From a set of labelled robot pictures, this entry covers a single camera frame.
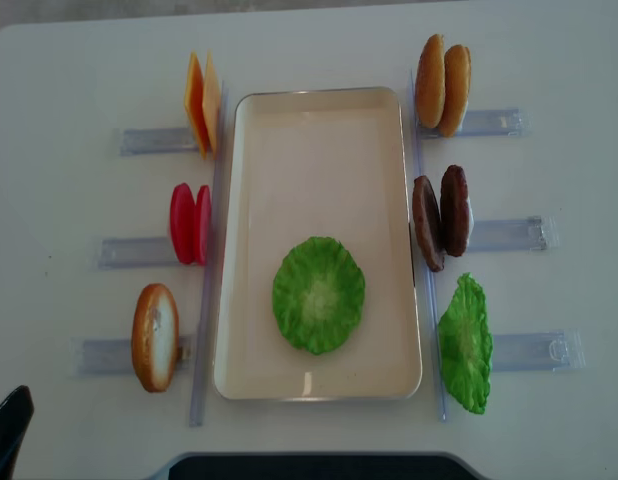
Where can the clear bun holder rail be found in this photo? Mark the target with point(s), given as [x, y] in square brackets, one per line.
[510, 122]

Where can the green lettuce leaf on tray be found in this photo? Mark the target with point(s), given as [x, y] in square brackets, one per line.
[318, 295]

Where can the red tomato slice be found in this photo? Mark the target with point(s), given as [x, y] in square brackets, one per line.
[182, 208]
[202, 219]

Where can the clear bread holder rail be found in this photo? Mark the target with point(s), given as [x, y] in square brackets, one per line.
[100, 357]

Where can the clear long rail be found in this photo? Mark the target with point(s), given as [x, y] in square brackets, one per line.
[199, 383]
[429, 280]

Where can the clear right long rail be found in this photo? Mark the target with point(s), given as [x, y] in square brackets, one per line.
[429, 280]

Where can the clear tomato holder rail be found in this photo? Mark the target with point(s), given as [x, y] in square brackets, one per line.
[126, 253]

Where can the cream rectangular metal tray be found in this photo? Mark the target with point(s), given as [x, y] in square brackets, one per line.
[328, 164]

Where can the black object lower left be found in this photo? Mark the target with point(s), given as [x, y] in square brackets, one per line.
[16, 412]

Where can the clear patty holder rail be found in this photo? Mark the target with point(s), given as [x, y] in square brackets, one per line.
[534, 233]

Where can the sliced bread piece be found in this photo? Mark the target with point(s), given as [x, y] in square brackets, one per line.
[155, 337]

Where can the brown meat patty outer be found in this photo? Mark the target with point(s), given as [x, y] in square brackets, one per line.
[455, 211]

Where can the clear left long rail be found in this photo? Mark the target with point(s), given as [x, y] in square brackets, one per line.
[199, 383]

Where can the golden bun half inner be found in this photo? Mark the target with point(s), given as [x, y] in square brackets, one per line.
[430, 82]

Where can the green lettuce leaf upright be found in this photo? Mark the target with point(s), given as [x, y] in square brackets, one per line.
[466, 346]

